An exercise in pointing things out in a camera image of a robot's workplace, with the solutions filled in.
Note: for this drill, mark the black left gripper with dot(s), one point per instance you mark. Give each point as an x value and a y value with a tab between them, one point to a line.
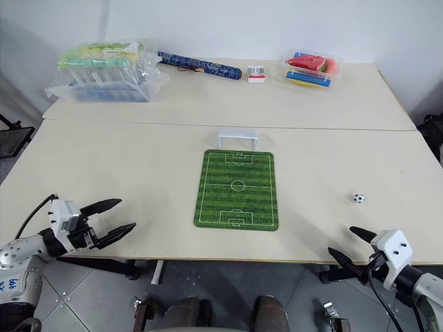
84	238

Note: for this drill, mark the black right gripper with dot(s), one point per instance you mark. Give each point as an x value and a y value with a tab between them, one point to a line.
376	268

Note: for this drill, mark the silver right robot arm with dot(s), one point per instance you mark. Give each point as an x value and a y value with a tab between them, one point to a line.
427	288

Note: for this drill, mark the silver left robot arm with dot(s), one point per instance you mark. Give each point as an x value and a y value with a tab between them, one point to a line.
20	247

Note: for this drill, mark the tiny soccer ball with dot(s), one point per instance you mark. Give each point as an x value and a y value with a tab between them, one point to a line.
359	198

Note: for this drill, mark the green soccer field mat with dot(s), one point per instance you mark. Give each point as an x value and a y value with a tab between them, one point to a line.
237	193

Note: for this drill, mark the black table foot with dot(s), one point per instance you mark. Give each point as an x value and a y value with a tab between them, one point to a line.
341	275

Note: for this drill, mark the white table leg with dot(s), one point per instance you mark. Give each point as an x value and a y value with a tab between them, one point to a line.
158	271

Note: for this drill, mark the dark rounded shape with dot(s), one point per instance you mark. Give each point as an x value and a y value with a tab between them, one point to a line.
271	313
185	314

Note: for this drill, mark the black metal rack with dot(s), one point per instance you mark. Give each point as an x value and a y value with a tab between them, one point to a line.
15	138

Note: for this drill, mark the blue plastic tray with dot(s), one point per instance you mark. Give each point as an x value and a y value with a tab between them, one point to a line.
107	92

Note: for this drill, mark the clear plastic bag of supplies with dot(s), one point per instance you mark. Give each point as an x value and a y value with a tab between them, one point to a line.
104	69

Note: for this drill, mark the white toy goal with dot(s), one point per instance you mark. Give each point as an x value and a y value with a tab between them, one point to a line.
237	133

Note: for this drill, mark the brown glasses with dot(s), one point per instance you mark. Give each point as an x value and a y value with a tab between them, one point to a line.
190	69

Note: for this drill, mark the yellow blue toy block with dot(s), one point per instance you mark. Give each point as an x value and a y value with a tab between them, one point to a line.
308	79

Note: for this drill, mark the clear plastic food toy box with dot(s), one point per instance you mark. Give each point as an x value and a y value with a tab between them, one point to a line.
311	77

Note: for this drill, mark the long blue patterned box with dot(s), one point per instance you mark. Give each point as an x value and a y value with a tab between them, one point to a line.
200	65

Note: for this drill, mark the pink fruit toy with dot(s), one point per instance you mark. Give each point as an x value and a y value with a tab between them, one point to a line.
332	65

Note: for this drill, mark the red watermelon slice toy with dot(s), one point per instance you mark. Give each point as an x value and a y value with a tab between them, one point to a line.
308	63

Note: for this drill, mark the small red white box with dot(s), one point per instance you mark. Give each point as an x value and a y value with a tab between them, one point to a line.
257	76

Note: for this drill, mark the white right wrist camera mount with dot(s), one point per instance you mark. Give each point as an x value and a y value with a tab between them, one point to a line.
394	247

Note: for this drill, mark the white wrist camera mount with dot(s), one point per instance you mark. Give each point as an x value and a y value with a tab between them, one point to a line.
394	247
62	216

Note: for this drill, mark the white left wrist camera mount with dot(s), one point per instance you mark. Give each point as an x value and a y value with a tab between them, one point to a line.
62	216

